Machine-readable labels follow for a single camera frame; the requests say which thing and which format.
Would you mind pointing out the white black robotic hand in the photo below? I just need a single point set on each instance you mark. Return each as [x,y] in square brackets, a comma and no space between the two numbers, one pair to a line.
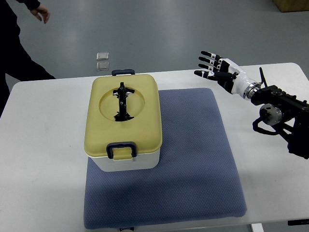
[227,74]

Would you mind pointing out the bystander bare hand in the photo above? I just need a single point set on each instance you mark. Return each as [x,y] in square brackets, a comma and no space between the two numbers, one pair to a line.
[41,13]

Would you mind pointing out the yellow storage box lid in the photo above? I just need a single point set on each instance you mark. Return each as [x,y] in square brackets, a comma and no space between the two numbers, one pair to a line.
[124,117]

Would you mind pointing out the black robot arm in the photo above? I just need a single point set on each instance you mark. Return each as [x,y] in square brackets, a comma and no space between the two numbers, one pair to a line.
[282,114]

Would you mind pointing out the brown cardboard box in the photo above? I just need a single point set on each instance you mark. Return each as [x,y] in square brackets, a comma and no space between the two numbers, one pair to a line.
[286,6]

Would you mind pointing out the white storage box body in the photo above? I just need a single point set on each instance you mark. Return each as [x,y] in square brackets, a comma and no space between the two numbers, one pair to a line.
[123,161]

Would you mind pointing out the bystander in black clothing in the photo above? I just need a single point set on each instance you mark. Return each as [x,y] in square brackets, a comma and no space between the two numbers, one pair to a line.
[14,60]

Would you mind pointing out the upper silver floor plate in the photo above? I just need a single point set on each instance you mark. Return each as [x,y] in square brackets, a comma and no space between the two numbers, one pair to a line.
[102,56]

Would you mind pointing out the silver floor plate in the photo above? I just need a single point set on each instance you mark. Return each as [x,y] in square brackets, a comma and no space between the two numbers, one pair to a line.
[102,66]
[102,56]

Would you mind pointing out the lower silver floor plate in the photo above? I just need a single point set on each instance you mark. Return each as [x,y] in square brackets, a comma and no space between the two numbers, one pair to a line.
[102,66]

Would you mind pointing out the blue padded mat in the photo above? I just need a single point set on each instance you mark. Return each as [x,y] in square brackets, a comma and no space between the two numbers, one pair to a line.
[196,177]

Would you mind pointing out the white table leg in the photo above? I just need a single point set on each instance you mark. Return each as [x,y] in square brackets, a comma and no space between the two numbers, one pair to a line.
[257,227]

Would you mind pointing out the black table control panel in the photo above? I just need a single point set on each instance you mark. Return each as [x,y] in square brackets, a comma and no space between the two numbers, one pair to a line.
[298,222]

